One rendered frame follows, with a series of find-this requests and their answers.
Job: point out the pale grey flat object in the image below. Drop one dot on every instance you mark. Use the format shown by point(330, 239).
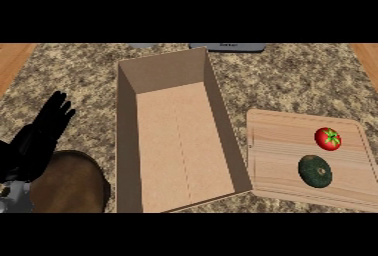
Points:
point(141, 45)

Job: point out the pale wooden cutting board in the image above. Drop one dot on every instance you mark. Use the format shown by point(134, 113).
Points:
point(299, 160)

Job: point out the dark green squash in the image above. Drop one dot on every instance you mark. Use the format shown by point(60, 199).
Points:
point(314, 171)

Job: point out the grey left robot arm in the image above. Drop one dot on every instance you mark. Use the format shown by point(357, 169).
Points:
point(14, 196)

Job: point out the dark grey appliance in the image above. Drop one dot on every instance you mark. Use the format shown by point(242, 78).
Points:
point(227, 46)

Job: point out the open cardboard box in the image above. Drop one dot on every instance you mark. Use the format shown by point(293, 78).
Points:
point(177, 140)

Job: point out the brown round potato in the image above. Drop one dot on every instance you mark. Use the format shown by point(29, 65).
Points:
point(68, 183)

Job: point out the red tomato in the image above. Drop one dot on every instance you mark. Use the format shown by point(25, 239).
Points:
point(327, 139)

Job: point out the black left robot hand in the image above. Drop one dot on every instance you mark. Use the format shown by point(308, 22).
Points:
point(41, 133)

